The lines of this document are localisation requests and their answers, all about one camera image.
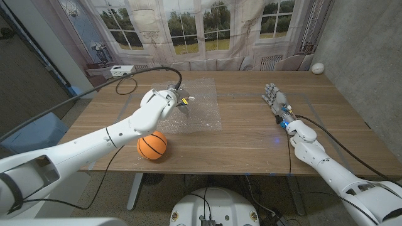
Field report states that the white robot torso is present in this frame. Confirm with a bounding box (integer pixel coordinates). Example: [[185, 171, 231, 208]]
[[168, 186, 261, 226]]

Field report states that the grey metal table leg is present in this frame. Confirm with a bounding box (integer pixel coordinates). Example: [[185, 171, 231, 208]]
[[285, 175, 307, 217], [126, 173, 144, 211]]

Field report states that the clear bubble wrap sheet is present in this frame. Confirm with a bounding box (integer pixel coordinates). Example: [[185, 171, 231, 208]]
[[150, 77, 223, 135]]

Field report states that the white power strip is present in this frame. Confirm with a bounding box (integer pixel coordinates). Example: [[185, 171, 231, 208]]
[[109, 65, 136, 78]]

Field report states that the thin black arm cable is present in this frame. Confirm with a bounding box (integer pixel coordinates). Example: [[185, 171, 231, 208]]
[[283, 126, 292, 176], [18, 144, 126, 210]]

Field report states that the orange mini basketball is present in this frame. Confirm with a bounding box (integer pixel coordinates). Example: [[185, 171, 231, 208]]
[[136, 131, 168, 161]]

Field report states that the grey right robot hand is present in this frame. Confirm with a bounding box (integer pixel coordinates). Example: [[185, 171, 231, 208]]
[[261, 82, 298, 129]]

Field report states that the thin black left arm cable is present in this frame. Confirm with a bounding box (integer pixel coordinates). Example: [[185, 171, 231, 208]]
[[18, 144, 126, 210]]

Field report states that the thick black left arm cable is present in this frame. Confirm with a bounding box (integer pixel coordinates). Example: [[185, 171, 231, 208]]
[[0, 66, 183, 142]]

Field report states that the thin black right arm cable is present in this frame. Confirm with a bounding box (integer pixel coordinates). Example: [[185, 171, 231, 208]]
[[283, 126, 292, 176]]

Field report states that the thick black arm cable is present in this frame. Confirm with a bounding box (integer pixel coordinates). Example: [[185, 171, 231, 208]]
[[0, 66, 183, 142], [295, 114, 402, 188]]

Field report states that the black door handle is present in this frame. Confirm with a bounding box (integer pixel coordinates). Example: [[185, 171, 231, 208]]
[[0, 27, 15, 40]]

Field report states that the printed window backdrop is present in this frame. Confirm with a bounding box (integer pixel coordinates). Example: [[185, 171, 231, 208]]
[[31, 0, 335, 92]]

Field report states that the blue chair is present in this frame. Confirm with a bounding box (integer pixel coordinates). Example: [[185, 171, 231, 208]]
[[0, 112, 69, 154]]

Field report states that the black looped power cable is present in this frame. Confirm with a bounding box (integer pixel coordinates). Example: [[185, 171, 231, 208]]
[[114, 74, 138, 96]]

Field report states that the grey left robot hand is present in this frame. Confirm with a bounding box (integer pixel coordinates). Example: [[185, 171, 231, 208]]
[[166, 83, 195, 117]]

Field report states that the white ball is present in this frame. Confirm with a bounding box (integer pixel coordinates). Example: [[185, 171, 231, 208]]
[[311, 62, 325, 75]]

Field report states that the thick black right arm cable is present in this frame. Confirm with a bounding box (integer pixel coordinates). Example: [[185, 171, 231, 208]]
[[295, 114, 402, 188]]

